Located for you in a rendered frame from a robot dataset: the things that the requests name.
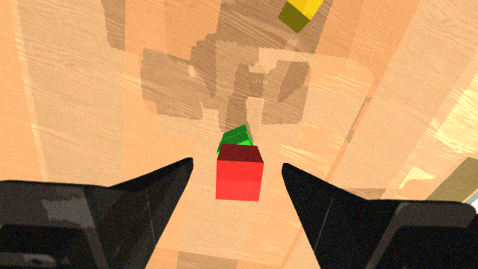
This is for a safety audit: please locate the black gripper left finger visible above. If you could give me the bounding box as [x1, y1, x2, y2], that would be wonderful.
[0, 157, 193, 269]

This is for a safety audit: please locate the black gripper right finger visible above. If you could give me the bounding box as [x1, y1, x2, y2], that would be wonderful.
[282, 163, 477, 269]

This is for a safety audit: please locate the red block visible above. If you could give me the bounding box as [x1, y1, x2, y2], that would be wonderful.
[216, 143, 264, 202]

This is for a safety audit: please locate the green block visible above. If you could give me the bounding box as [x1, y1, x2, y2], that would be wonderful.
[222, 124, 254, 146]
[217, 131, 252, 155]

